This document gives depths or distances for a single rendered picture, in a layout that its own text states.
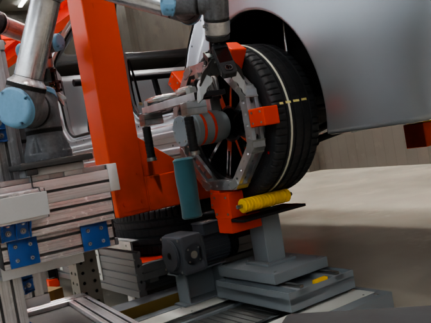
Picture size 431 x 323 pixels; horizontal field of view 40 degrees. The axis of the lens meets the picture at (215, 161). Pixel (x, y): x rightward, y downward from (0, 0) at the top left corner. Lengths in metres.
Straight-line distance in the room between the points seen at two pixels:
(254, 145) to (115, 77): 0.78
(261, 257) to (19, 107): 1.30
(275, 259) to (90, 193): 0.99
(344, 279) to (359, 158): 6.96
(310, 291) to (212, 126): 0.76
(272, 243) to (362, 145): 6.83
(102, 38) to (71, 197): 1.02
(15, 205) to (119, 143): 1.01
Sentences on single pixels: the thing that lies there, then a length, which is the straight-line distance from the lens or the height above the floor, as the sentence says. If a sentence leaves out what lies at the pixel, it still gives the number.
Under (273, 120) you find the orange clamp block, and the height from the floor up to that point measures 0.83.
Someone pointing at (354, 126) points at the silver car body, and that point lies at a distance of 2.20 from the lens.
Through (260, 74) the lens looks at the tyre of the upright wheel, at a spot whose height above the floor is 1.01.
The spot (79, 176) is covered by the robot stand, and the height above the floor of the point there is 0.75.
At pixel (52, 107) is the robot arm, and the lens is 1.95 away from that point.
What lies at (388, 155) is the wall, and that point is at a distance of 8.99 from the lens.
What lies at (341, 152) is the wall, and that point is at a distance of 9.75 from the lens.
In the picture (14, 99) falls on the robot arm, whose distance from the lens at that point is 1.82.
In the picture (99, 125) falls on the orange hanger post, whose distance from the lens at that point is 2.72.
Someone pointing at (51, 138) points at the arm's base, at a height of 0.88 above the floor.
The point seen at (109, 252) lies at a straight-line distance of 3.08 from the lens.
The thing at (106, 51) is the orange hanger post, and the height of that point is 1.26.
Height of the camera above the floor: 0.79
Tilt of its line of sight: 2 degrees down
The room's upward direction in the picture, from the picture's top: 10 degrees counter-clockwise
